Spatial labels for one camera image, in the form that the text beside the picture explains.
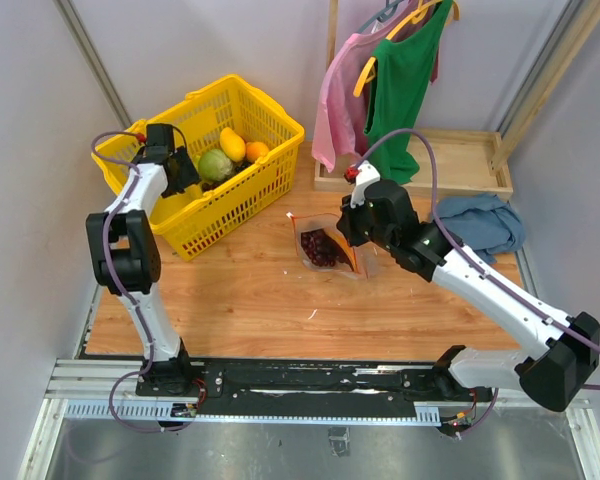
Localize clear zip top bag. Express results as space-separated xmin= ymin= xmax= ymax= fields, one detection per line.
xmin=286 ymin=212 xmax=380 ymax=279

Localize dark purple toy grapes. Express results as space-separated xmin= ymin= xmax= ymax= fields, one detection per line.
xmin=300 ymin=229 xmax=336 ymax=267

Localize toy pork meat slab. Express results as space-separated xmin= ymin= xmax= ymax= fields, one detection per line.
xmin=329 ymin=229 xmax=361 ymax=274

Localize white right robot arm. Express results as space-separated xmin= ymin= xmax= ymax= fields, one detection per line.
xmin=337 ymin=162 xmax=600 ymax=412

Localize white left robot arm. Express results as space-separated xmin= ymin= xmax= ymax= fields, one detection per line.
xmin=86 ymin=123 xmax=200 ymax=396

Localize green tank top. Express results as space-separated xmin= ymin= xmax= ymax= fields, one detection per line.
xmin=364 ymin=1 xmax=454 ymax=184

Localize green toy cabbage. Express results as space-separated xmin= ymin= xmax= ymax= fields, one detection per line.
xmin=197 ymin=149 xmax=234 ymax=182

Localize yellow toy mango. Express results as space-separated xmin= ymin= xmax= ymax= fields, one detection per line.
xmin=219 ymin=127 xmax=246 ymax=163

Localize yellow plastic shopping basket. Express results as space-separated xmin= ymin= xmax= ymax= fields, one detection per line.
xmin=91 ymin=75 xmax=304 ymax=260

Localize orange toy fruit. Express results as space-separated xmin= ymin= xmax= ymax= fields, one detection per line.
xmin=245 ymin=141 xmax=270 ymax=163

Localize wooden clothes rack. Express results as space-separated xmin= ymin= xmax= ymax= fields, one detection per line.
xmin=313 ymin=0 xmax=600 ymax=202

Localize pink shirt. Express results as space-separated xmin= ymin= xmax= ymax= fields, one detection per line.
xmin=312 ymin=33 xmax=381 ymax=173

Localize blue crumpled cloth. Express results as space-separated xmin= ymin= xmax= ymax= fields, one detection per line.
xmin=431 ymin=193 xmax=526 ymax=265

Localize yellow clothes hanger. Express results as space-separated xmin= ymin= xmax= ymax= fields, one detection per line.
xmin=353 ymin=0 xmax=461 ymax=99

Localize grey clothes hanger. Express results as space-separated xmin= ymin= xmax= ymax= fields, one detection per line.
xmin=357 ymin=0 xmax=403 ymax=34

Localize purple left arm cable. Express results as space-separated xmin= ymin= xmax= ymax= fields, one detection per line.
xmin=90 ymin=130 xmax=196 ymax=434

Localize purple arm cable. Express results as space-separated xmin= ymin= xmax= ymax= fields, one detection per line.
xmin=352 ymin=127 xmax=600 ymax=441
xmin=90 ymin=130 xmax=196 ymax=434

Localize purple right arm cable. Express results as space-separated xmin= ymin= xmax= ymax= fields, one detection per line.
xmin=352 ymin=127 xmax=600 ymax=441

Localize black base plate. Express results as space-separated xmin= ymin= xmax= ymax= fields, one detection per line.
xmin=163 ymin=358 xmax=492 ymax=421

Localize aluminium frame rail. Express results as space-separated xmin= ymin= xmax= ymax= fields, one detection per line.
xmin=44 ymin=357 xmax=589 ymax=426

